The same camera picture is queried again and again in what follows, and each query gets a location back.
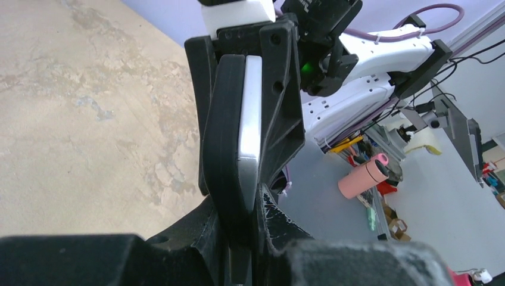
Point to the pink cylinder roll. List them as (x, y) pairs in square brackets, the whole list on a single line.
[(365, 176)]

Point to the silver-edged smartphone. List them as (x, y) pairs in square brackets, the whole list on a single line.
[(249, 137)]

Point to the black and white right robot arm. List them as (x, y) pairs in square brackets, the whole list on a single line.
[(392, 64)]

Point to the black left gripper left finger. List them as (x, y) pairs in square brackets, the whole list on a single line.
[(190, 252)]

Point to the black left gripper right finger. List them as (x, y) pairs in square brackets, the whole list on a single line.
[(288, 255)]

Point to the black phone case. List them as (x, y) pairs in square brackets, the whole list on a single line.
[(220, 163)]

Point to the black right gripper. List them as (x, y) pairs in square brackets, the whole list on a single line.
[(301, 51)]

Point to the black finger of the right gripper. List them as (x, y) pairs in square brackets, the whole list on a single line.
[(202, 64)]

